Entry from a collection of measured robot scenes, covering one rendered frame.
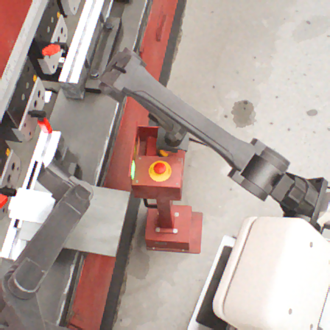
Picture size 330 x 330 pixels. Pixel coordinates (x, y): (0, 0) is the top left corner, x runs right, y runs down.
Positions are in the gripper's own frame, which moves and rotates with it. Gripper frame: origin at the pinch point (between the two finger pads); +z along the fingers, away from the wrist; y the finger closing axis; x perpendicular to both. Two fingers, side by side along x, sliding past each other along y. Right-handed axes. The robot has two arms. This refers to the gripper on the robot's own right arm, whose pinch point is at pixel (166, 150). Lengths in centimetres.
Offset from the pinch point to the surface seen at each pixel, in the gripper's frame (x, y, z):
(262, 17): -125, -59, 63
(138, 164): 7.4, 9.0, -1.3
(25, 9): 0, 45, -58
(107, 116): -4.5, 21.7, -7.6
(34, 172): 21.1, 39.5, -15.2
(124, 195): 26.4, 14.3, -23.1
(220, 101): -66, -38, 68
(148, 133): -5.1, 6.9, 0.1
